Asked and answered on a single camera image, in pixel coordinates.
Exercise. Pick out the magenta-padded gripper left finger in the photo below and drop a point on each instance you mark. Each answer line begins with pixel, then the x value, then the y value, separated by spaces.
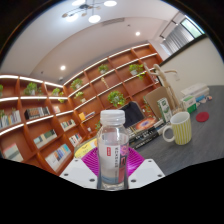
pixel 90 161

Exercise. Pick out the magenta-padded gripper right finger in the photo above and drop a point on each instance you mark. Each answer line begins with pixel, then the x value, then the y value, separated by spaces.
pixel 135 161

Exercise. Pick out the clear plastic water bottle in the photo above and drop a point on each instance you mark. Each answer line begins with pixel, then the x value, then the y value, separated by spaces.
pixel 112 150

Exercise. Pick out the stack of colourful books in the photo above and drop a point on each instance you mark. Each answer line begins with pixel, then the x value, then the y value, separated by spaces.
pixel 83 149

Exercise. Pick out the stack of dark books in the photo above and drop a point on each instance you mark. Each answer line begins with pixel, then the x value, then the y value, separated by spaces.
pixel 145 133

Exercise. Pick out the chair with dark jacket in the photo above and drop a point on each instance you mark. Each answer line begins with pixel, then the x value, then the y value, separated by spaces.
pixel 132 115

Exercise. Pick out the yellow striped mug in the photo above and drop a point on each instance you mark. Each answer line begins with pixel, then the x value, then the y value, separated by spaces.
pixel 182 130

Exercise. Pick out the green and white carton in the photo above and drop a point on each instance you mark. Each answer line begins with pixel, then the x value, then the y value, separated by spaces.
pixel 164 110

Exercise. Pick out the wooden shelf unit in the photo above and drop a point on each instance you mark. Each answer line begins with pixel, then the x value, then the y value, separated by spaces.
pixel 50 116

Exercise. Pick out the small green white box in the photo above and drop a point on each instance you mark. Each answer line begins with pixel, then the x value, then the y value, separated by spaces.
pixel 189 104

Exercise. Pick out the flat round red coaster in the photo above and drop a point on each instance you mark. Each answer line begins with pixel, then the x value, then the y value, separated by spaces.
pixel 202 117

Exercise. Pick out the wooden artist mannequin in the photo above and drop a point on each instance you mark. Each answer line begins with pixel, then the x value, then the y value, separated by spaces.
pixel 166 83

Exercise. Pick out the stack of white boxes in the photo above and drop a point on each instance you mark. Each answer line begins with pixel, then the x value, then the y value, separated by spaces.
pixel 196 90

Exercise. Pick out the small colourful sticker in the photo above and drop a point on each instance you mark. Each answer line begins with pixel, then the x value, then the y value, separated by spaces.
pixel 209 97

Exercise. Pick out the grey window curtain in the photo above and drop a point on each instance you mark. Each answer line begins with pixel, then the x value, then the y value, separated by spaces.
pixel 178 40

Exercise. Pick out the group of ceiling lights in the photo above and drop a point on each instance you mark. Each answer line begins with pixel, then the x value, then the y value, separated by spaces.
pixel 94 18

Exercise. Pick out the window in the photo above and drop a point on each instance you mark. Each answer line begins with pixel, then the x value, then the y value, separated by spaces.
pixel 192 28

